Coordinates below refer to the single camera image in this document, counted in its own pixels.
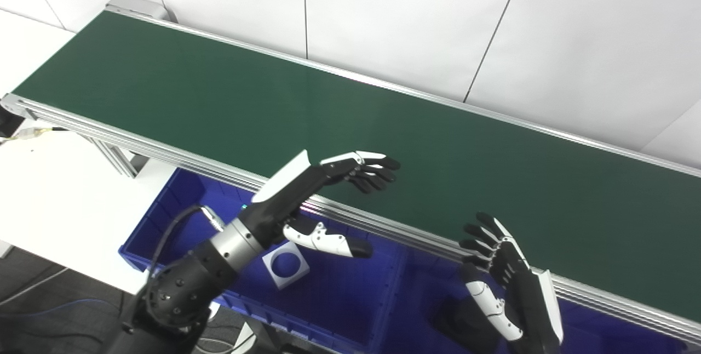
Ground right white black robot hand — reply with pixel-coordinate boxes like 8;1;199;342
459;212;565;346

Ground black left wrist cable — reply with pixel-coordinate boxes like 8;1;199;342
148;204;225;289

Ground aluminium conveyor leg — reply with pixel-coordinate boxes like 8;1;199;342
90;138;148;178

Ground green conveyor belt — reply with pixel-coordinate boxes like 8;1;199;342
12;10;701;322
0;0;701;344

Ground yellow white cable connector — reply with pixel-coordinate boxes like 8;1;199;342
11;127;69;141

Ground blue plastic bin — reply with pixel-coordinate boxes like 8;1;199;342
378;244;701;354
119;168;409;354

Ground blue floor cable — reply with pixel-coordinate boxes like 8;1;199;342
0;298;127;333

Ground white square part round hole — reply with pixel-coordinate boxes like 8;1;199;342
262;249;311;290

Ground white floor cable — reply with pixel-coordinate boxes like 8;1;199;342
0;266;69;305

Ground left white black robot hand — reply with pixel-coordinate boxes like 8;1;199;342
244;150;401;260

